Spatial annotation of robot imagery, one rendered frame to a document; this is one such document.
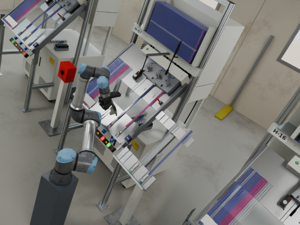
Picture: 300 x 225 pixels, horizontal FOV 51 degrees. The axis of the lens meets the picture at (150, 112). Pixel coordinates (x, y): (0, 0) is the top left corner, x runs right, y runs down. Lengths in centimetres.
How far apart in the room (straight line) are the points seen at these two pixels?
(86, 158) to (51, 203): 42
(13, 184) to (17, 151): 40
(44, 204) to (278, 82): 398
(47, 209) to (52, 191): 19
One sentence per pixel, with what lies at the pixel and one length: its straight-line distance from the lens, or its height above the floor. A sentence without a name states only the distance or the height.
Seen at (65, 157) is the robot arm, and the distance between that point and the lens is 209.
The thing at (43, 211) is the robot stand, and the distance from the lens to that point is 246.
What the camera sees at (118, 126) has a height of 77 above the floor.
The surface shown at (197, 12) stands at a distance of 262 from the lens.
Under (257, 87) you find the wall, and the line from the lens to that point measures 535.
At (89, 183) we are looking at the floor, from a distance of 305.
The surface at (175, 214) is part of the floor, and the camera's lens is 315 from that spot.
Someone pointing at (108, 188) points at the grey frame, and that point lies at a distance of 272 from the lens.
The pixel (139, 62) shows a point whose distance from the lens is 275.
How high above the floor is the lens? 221
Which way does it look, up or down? 31 degrees down
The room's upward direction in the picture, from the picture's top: 23 degrees clockwise
